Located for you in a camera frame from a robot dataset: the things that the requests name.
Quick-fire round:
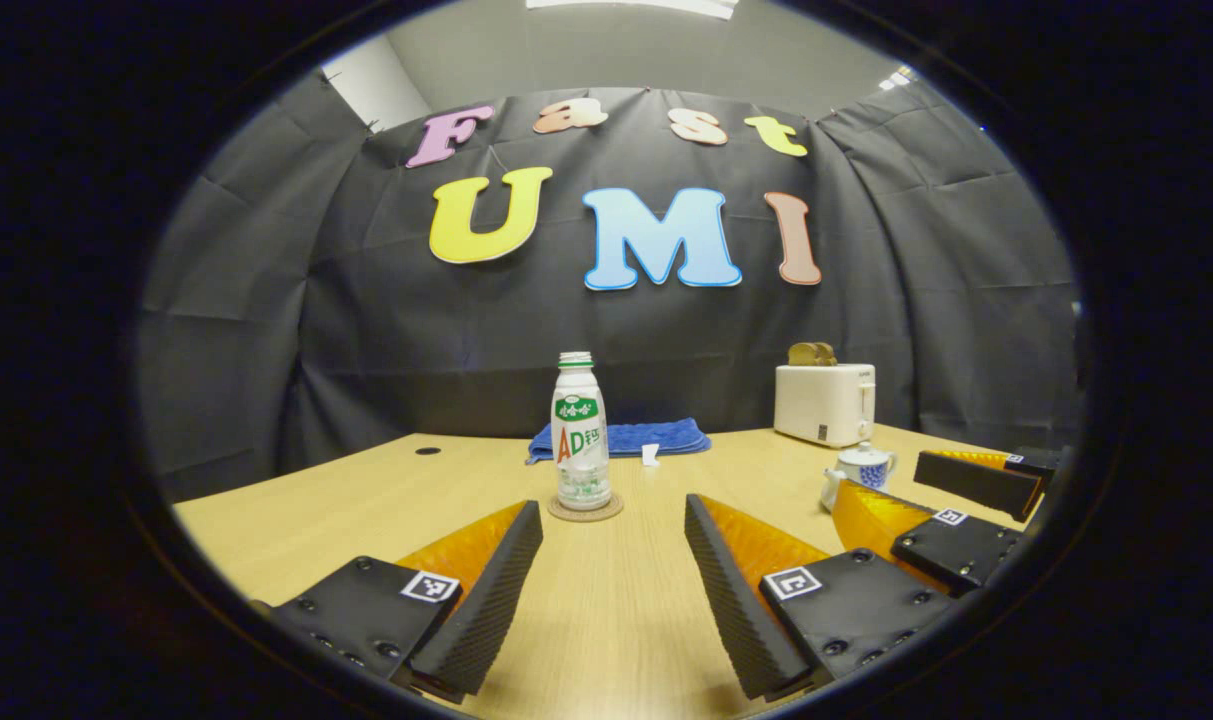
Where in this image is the blue folded towel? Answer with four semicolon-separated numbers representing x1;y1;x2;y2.
526;418;712;466

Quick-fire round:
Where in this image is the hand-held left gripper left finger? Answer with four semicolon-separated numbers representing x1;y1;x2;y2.
269;500;545;704

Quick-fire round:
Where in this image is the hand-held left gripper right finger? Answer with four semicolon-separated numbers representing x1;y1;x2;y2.
684;493;959;701

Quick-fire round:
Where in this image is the white water bottle green label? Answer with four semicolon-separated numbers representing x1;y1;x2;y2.
550;351;612;512

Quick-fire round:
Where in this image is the long ceiling light panel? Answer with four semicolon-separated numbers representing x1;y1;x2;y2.
524;0;739;21

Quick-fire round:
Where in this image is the round wooden coaster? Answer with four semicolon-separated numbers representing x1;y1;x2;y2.
547;490;625;523

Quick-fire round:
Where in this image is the white blue flower teacup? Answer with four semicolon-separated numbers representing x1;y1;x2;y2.
821;458;899;513

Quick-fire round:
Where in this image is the white toaster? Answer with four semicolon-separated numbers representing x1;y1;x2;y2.
774;363;877;448

